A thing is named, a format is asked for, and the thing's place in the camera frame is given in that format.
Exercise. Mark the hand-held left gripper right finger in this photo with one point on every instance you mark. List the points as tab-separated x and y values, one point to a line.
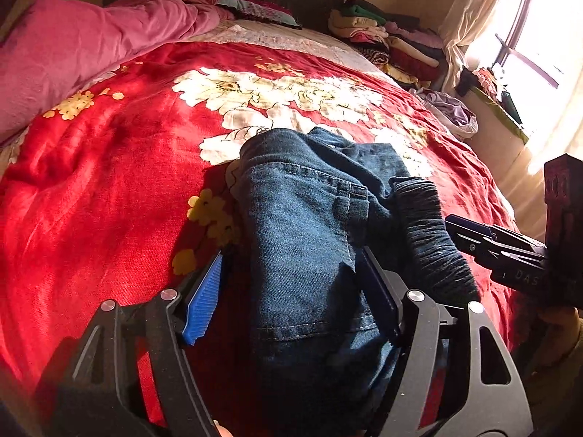
380	296

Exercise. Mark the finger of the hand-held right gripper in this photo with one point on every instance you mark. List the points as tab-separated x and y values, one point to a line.
492	233
496	256

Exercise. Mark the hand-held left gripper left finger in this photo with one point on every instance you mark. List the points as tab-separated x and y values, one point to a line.
202	300

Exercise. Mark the blue denim pants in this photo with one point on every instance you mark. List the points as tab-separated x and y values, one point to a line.
300	236

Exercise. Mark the person's right hand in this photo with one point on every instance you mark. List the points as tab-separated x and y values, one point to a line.
560	316

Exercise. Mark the person's left hand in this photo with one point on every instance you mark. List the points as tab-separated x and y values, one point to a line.
224	429

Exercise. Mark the white bag of purple clothes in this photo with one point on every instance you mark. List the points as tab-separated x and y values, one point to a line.
451	111

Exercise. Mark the green trimmed cloth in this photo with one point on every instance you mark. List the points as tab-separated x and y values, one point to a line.
498	104

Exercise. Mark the red floral blanket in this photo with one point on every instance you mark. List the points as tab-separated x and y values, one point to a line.
114	182

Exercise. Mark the window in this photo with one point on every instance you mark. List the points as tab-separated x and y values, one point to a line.
542	41

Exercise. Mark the pile of folded clothes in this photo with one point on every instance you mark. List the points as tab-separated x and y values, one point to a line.
387	41

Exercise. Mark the cream curtain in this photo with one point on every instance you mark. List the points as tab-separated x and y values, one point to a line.
473	13

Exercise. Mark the white embroidered bed cover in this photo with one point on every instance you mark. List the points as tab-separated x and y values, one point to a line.
282	38

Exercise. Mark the pink quilt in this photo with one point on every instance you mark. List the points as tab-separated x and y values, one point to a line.
68	50

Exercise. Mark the teal patterned pillow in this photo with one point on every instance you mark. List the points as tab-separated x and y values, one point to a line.
259	9

